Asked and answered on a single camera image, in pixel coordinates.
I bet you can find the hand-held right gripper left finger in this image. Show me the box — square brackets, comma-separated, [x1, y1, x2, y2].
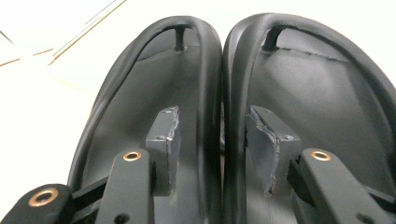
[145, 105, 182, 197]

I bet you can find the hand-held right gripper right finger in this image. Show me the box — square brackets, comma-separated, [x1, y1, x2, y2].
[245, 105, 303, 197]

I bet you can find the black slipper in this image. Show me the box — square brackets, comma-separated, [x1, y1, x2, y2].
[66, 15, 224, 224]
[221, 12, 396, 224]

